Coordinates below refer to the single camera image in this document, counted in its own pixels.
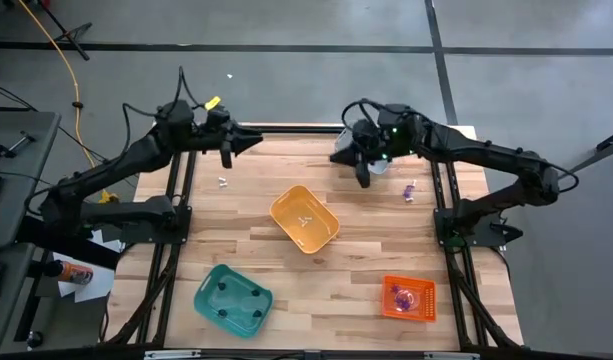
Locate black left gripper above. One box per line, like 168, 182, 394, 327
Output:
205, 107, 264, 170

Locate white paper sheets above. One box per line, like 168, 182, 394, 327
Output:
52, 227, 125, 305

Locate red perforated basket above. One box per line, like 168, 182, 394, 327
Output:
382, 275, 437, 323

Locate green plastic bin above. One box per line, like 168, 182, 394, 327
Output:
193, 263, 274, 340

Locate white plastic bin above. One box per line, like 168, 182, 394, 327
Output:
334, 125, 392, 176

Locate orange plastic bin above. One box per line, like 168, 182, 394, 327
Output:
269, 184, 341, 255

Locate black tripod stand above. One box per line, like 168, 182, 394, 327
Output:
35, 0, 94, 62

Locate yellow floor cable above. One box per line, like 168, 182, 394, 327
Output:
17, 0, 120, 204

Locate black stand leg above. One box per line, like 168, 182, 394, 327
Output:
535, 127, 613, 192

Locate silver aluminium extrusion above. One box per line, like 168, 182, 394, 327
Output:
423, 351, 481, 360
143, 349, 202, 360

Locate grey desk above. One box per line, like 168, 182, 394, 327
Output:
0, 110, 62, 354

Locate black floor cable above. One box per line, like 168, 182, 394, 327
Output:
0, 79, 142, 194

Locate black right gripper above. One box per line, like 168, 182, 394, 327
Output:
329, 107, 426, 189

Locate metal clamp handle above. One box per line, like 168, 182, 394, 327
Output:
8, 130, 37, 155

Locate black aluminium table frame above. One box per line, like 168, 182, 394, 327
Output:
104, 123, 526, 351

